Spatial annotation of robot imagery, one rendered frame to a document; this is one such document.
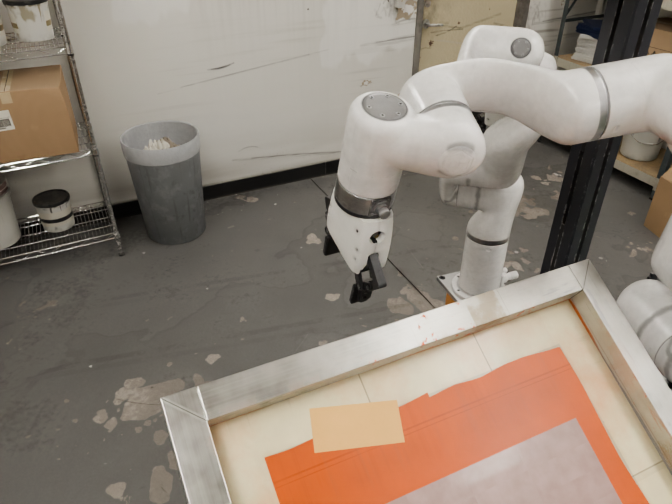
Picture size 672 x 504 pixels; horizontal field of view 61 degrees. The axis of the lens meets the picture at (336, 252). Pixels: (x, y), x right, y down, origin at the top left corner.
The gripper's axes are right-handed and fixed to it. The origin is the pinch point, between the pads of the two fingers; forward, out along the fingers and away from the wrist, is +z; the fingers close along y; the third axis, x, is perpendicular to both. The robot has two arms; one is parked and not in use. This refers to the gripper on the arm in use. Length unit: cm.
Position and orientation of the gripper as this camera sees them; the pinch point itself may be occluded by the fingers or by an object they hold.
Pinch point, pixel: (346, 271)
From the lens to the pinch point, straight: 82.7
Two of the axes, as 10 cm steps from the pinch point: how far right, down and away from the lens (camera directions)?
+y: -4.1, -7.3, 5.5
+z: -1.3, 6.4, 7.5
